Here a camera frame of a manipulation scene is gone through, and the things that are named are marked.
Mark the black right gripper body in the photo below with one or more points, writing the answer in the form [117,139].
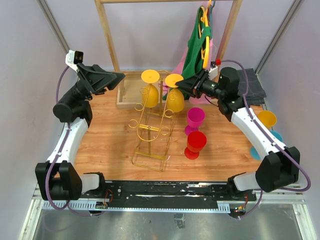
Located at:
[204,77]

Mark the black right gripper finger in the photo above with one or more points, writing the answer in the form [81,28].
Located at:
[190,90]
[190,82]

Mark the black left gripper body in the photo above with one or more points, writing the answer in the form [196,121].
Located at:
[87,80]

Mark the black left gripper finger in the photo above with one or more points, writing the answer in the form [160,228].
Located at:
[108,80]
[95,72]

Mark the magenta wine glass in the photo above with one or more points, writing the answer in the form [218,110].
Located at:
[195,118]

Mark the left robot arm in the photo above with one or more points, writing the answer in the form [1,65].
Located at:
[57,178]

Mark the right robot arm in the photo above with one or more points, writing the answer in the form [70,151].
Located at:
[279,165]

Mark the wooden clothes rack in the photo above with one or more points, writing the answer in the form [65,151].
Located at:
[132,81]

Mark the red wine glass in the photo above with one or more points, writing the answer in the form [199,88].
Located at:
[196,141]

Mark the blue wine glass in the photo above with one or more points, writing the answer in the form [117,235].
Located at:
[254,152]

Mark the pink garment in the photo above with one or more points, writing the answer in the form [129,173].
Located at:
[197,58]

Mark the green garment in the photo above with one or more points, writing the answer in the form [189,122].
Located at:
[191,62]

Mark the yellow clothes hanger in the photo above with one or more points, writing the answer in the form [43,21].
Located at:
[205,20]

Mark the dark grey folded cloth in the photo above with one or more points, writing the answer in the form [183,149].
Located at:
[256,94]

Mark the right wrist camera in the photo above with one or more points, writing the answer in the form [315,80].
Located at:
[214,69]

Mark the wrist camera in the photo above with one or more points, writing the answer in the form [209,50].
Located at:
[214,69]
[74,57]

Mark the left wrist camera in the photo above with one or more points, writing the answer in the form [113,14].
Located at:
[74,57]

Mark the gold wire wine glass rack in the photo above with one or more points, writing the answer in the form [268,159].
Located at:
[154,128]

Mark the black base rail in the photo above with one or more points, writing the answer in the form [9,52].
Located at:
[166,196]

